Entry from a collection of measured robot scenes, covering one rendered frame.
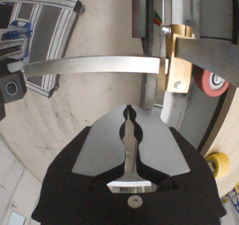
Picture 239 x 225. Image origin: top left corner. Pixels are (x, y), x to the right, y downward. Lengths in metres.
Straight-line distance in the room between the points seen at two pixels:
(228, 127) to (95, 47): 1.05
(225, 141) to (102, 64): 0.40
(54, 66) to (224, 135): 0.46
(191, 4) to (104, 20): 0.75
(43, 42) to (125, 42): 0.67
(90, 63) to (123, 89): 0.95
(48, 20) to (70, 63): 0.83
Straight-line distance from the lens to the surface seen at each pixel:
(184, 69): 0.26
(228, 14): 0.46
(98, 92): 1.22
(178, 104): 0.60
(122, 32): 1.10
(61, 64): 0.27
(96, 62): 0.24
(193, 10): 0.57
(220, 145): 0.43
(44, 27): 1.08
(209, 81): 0.25
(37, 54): 1.12
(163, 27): 0.25
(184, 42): 0.21
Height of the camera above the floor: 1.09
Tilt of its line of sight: 60 degrees down
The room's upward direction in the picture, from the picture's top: 175 degrees counter-clockwise
